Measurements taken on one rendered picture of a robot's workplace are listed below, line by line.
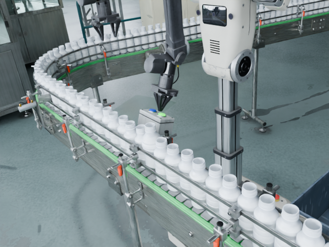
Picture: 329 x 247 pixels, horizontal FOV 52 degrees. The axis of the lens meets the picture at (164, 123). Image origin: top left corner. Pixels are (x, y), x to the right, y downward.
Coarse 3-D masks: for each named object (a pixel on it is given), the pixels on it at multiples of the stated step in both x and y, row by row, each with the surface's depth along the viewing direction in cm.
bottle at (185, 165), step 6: (186, 150) 104; (186, 156) 101; (192, 156) 102; (180, 162) 105; (186, 162) 102; (180, 168) 103; (186, 168) 102; (192, 168) 102; (186, 174) 103; (180, 180) 107; (186, 180) 104; (180, 186) 108; (186, 186) 106; (186, 192) 107
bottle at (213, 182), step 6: (210, 168) 95; (216, 168) 96; (210, 174) 95; (216, 174) 93; (222, 174) 95; (210, 180) 95; (216, 180) 94; (222, 180) 95; (210, 186) 95; (216, 186) 94; (216, 192) 95; (210, 198) 97; (210, 204) 98; (216, 204) 97; (216, 210) 98
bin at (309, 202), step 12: (324, 180) 121; (312, 192) 118; (324, 192) 125; (300, 204) 114; (312, 204) 121; (324, 204) 130; (300, 216) 106; (312, 216) 126; (324, 216) 131; (324, 228) 101
